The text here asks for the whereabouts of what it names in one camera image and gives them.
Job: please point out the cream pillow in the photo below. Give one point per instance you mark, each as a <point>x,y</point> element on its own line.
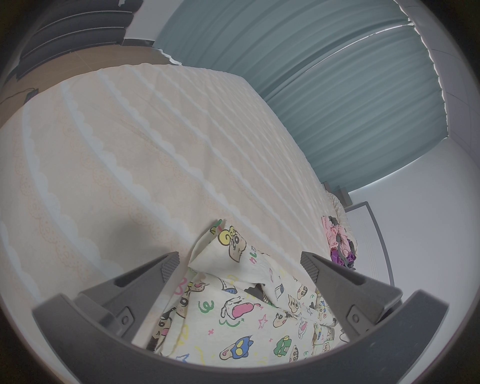
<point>337,206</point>

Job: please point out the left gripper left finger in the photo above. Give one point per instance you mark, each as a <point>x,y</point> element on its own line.
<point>142,296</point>

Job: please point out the pile of clothes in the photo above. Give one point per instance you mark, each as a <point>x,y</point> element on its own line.
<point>339,243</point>

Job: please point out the grey bedside table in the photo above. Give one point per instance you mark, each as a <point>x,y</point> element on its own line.
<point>335,191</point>

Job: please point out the bed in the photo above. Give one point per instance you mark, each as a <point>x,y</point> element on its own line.
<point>150,157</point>

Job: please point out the white printed pyjama top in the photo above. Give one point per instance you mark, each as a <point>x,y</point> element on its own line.
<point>240,318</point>

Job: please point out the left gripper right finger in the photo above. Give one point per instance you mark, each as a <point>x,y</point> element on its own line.
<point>348,296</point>

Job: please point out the black chest of drawers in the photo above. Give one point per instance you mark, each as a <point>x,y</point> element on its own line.
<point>82,33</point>

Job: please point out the blue-green curtain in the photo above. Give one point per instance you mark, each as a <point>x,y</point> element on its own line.
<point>367,112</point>
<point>262,41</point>

